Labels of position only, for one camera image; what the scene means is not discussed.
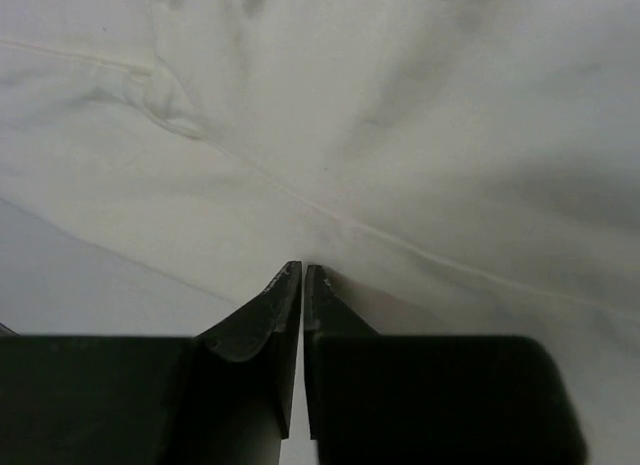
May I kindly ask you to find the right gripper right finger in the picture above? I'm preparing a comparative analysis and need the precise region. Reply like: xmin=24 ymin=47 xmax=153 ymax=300
xmin=304 ymin=265 xmax=588 ymax=464

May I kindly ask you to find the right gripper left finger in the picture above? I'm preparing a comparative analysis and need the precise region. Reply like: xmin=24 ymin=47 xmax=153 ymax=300
xmin=1 ymin=261 xmax=303 ymax=464

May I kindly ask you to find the cream white t-shirt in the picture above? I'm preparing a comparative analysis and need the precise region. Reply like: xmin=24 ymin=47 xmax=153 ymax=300
xmin=0 ymin=0 xmax=640 ymax=376

